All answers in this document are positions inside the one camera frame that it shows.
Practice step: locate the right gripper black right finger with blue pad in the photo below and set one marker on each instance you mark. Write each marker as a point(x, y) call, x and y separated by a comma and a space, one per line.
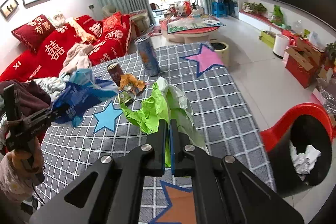
point(224, 190)

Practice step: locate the dark red pillow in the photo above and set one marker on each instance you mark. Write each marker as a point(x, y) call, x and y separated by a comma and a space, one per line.
point(33, 33)

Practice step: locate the round coffee table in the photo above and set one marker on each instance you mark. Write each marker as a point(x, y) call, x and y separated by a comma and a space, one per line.
point(190, 29)

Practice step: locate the white paper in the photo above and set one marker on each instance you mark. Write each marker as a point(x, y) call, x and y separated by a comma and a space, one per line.
point(303, 162)

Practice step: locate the blue snack box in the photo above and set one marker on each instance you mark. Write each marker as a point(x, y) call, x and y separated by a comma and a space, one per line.
point(146, 51)

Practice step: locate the grey checkered table cloth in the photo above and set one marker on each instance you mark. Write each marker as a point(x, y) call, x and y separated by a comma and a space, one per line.
point(221, 117)

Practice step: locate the black trash bin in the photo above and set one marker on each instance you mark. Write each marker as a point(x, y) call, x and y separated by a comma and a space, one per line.
point(306, 130)

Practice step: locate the blue plastic bag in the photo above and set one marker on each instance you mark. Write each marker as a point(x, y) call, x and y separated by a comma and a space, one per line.
point(83, 91)

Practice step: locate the green plastic bag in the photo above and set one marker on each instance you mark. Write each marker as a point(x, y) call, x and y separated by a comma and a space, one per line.
point(165, 102)

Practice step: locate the left hand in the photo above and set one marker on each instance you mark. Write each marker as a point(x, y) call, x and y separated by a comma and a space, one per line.
point(27, 164)

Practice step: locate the brown drink can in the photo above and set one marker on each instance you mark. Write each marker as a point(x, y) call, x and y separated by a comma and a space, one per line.
point(115, 73)

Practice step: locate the red sofa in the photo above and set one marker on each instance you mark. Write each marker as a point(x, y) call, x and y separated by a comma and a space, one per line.
point(110, 39)

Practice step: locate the white cylindrical bin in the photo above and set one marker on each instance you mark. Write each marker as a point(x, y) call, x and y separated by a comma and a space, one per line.
point(280, 44)

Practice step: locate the beige small trash bin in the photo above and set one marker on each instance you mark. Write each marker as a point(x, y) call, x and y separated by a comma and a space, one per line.
point(223, 51)

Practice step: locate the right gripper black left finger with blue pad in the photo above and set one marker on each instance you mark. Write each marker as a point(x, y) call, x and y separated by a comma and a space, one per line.
point(110, 190)

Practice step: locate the orange snack wrapper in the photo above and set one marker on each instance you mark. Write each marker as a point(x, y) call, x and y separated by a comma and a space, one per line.
point(130, 83)

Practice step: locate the pink white blanket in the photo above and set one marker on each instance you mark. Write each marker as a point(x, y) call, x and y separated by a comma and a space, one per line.
point(77, 58)

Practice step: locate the red cardboard gift box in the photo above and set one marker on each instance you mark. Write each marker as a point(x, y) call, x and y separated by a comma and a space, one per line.
point(304, 61)

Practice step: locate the blue plastic stool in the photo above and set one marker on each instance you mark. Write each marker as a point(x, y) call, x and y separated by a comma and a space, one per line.
point(219, 9)

